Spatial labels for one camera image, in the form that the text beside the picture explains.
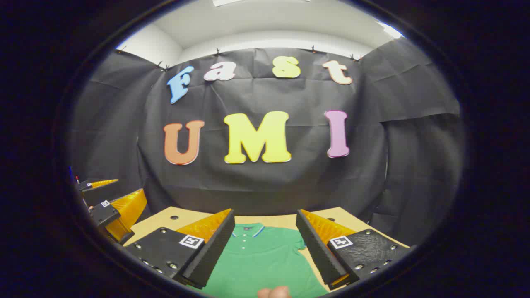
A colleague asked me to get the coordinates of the black backdrop cloth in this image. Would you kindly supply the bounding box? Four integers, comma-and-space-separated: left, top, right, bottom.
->
68, 36, 464, 249

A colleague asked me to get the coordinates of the green T-shirt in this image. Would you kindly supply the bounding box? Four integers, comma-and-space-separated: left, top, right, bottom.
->
202, 223, 330, 298

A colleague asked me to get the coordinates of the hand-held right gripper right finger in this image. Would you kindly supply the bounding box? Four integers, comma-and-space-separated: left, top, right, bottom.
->
296, 209, 417, 290

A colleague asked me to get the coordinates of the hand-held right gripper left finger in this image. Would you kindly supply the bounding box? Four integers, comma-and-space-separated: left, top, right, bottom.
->
123, 208, 236, 289

